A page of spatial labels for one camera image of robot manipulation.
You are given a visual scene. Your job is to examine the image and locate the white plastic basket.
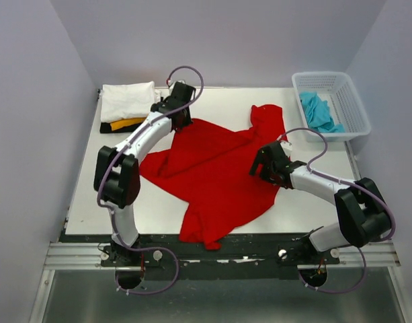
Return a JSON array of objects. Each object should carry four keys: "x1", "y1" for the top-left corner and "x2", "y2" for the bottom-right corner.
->
[{"x1": 292, "y1": 71, "x2": 371, "y2": 142}]

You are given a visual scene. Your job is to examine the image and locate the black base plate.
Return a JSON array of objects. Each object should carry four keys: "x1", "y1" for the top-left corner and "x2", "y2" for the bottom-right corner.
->
[{"x1": 101, "y1": 233, "x2": 339, "y2": 281}]

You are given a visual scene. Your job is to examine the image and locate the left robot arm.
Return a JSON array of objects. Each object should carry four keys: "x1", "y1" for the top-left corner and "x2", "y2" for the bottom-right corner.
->
[{"x1": 93, "y1": 81, "x2": 196, "y2": 266}]

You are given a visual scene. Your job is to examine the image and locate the red t shirt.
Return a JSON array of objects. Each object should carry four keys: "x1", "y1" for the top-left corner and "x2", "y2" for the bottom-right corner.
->
[{"x1": 140, "y1": 104, "x2": 286, "y2": 250}]

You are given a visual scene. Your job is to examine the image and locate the aluminium mounting rail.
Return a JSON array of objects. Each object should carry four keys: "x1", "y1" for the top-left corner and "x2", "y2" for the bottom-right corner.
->
[{"x1": 44, "y1": 242, "x2": 401, "y2": 271}]

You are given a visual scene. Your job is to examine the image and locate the teal t shirt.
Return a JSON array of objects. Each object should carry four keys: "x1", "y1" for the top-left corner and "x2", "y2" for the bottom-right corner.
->
[{"x1": 299, "y1": 92, "x2": 345, "y2": 133}]

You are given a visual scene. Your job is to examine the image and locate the folded black t shirt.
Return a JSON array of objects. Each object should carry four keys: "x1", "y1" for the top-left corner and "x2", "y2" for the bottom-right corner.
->
[{"x1": 99, "y1": 89, "x2": 165, "y2": 135}]

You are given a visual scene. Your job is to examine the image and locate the folded white t shirt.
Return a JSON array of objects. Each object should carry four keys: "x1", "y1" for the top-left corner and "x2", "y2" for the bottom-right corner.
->
[{"x1": 100, "y1": 81, "x2": 156, "y2": 123}]

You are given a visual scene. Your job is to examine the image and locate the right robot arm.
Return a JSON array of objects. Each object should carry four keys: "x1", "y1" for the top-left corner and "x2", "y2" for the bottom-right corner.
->
[{"x1": 249, "y1": 141, "x2": 393, "y2": 264}]

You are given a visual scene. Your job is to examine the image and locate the folded yellow t shirt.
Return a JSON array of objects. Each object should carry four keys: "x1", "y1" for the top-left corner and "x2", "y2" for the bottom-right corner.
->
[{"x1": 110, "y1": 117, "x2": 146, "y2": 131}]

